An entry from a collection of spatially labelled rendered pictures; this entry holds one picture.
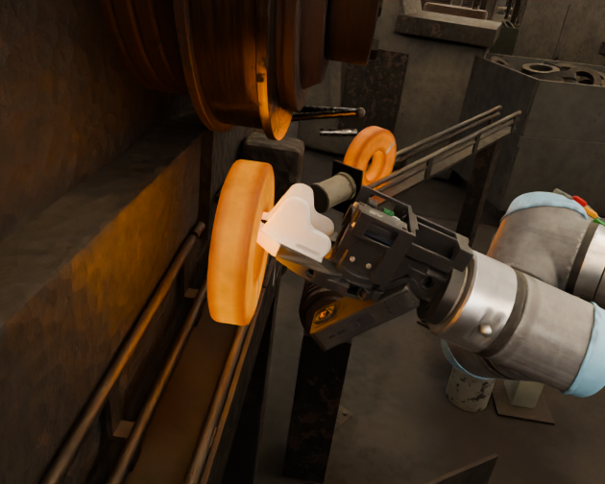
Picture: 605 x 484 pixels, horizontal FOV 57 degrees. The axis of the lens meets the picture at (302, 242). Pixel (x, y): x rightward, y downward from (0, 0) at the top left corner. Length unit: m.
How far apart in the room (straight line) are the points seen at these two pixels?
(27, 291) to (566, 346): 0.44
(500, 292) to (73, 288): 0.35
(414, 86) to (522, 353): 2.87
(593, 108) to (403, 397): 1.75
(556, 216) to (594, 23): 3.99
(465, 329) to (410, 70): 2.88
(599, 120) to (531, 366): 2.45
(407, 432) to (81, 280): 1.26
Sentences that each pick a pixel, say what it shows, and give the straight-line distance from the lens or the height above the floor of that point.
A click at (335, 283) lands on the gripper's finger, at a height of 0.82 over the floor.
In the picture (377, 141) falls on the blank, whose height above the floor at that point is 0.76.
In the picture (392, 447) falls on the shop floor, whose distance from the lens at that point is 1.53.
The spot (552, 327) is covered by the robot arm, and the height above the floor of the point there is 0.81.
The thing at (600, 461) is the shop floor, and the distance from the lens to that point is 1.76.
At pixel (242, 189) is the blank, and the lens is 0.48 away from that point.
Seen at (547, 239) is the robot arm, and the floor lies 0.82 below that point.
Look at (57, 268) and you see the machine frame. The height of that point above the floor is 0.87.
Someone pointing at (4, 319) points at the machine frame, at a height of 0.87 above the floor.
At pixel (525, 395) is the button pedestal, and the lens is 1.76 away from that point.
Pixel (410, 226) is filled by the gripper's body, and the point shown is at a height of 0.87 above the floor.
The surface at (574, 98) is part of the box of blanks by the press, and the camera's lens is 2.85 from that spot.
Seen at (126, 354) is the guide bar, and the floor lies 0.75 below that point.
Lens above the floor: 1.07
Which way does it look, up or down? 26 degrees down
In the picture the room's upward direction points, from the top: 8 degrees clockwise
